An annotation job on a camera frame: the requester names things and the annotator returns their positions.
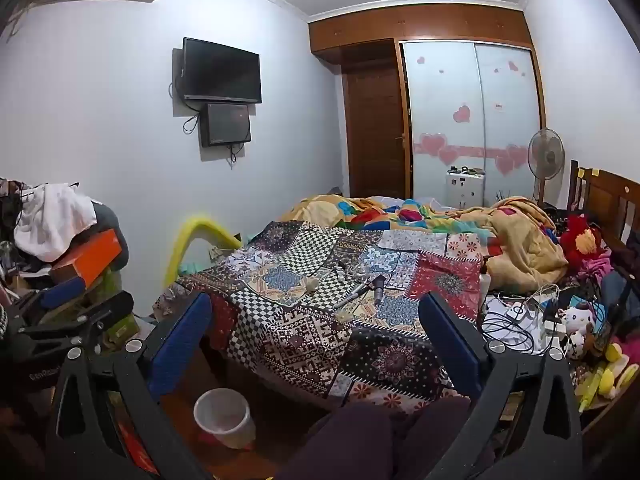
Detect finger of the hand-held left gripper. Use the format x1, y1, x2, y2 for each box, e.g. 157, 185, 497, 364
36, 276, 88, 312
17, 291, 136, 357

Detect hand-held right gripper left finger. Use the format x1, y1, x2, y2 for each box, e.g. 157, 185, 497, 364
47, 291, 221, 480

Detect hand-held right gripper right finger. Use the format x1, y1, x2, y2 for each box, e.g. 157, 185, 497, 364
418, 291, 584, 480

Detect white plastic wastebasket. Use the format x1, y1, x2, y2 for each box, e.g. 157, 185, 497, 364
193, 387, 257, 450

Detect clear plastic wrapper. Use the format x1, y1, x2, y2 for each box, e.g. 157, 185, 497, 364
344, 262, 377, 281

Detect green patterned box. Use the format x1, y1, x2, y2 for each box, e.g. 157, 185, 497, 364
75, 267, 142, 347

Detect orange box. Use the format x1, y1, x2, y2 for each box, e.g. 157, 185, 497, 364
48, 228, 126, 287

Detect pile of dark clothes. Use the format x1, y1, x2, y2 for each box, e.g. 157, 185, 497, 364
0, 177, 32, 313

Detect white bottle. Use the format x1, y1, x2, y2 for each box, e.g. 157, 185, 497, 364
478, 255, 494, 307

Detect teal plush toy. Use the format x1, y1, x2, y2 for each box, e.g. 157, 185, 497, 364
172, 256, 212, 281

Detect white cloth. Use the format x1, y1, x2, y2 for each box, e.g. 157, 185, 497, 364
13, 182, 99, 264

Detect dark grey cushion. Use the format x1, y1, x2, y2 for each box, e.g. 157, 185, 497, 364
92, 202, 129, 262

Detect red patterned box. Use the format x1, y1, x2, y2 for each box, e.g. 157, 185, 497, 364
102, 392, 162, 479

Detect yellow foam tube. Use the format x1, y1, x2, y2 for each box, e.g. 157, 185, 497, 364
163, 214, 244, 289

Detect colourful yellow quilt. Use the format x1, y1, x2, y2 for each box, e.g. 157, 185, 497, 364
279, 193, 572, 294

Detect patchwork patterned blanket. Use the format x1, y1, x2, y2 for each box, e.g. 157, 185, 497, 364
154, 220, 502, 414

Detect white cat plush toy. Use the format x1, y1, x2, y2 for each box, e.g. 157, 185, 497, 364
557, 305, 599, 359

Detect person's dark purple pants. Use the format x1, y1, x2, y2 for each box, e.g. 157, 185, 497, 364
279, 394, 497, 480

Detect small white cabinet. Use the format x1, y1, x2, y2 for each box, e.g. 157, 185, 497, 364
446, 169, 486, 210

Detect red plush toy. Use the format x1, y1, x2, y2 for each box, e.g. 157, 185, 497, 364
559, 213, 609, 269

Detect pink cloth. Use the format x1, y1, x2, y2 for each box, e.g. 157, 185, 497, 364
577, 254, 614, 282

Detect yellow plush toy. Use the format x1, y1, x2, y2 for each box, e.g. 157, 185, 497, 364
575, 342, 632, 412

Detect group of pink heart stickers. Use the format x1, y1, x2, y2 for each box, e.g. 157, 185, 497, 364
413, 54, 532, 177

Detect standing fan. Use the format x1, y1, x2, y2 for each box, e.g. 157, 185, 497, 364
527, 128, 566, 207

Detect brown wooden headboard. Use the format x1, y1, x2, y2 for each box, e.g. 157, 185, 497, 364
568, 159, 640, 283

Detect brown wooden door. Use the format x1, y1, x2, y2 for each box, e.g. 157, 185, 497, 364
342, 57, 414, 200

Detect frosted sliding wardrobe door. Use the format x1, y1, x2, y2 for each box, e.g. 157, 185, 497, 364
474, 42, 544, 207
401, 40, 487, 209

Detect brown wooden wardrobe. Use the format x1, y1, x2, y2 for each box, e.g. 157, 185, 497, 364
307, 2, 547, 209

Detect tangle of cables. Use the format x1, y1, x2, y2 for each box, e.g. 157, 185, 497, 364
479, 284, 562, 357

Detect black wall speaker box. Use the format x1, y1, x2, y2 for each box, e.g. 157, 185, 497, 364
199, 102, 253, 149

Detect black wall television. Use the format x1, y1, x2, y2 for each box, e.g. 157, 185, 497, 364
181, 36, 264, 105

